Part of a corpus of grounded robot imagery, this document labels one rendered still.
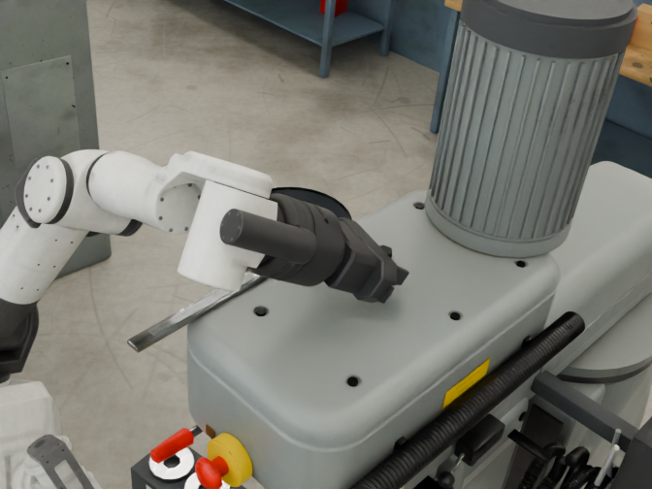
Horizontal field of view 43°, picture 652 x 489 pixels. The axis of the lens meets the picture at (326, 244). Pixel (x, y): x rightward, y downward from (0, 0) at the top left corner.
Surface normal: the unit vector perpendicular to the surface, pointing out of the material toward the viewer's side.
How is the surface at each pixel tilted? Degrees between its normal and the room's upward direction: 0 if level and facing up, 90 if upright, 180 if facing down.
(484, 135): 90
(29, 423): 58
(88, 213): 98
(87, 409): 0
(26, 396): 28
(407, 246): 0
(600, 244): 0
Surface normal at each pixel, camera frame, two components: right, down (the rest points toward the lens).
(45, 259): 0.44, 0.73
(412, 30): -0.70, 0.37
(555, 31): -0.14, 0.58
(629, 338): 0.08, -0.81
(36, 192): -0.66, -0.13
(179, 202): 0.70, 0.25
